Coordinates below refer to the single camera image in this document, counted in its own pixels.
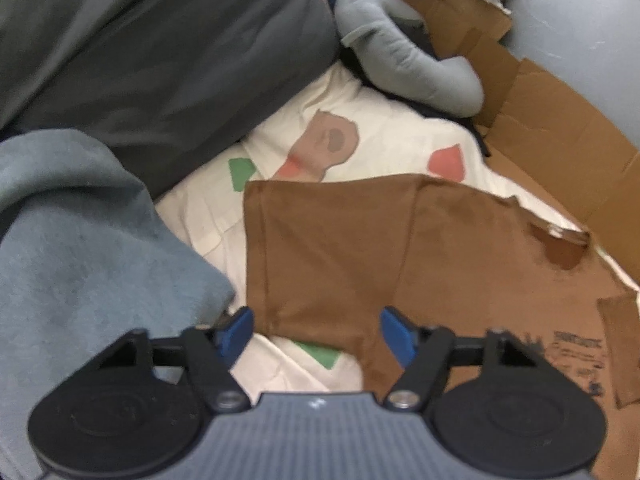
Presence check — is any brown printed t-shirt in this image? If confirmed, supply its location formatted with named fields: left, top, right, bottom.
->
left=242, top=174, right=640, bottom=480

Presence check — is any cream bear print bedsheet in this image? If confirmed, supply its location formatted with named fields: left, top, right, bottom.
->
left=155, top=60, right=640, bottom=396

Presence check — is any blue-grey cloth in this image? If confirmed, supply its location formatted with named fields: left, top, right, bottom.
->
left=0, top=129, right=237, bottom=480

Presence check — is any grey wrapped appliance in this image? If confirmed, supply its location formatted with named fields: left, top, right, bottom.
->
left=502, top=0, right=640, bottom=151

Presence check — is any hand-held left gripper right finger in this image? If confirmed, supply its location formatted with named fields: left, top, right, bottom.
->
left=379, top=306, right=546, bottom=411

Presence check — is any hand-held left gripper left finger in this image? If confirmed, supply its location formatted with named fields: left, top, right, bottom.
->
left=97, top=306, right=256, bottom=413

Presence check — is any dark grey garment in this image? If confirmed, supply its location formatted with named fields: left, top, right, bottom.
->
left=0, top=0, right=342, bottom=201

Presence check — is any dark cloth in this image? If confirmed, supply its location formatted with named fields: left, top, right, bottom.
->
left=340, top=12, right=493, bottom=158

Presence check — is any brown cardboard sheet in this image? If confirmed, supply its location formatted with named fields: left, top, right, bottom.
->
left=410, top=0, right=640, bottom=281

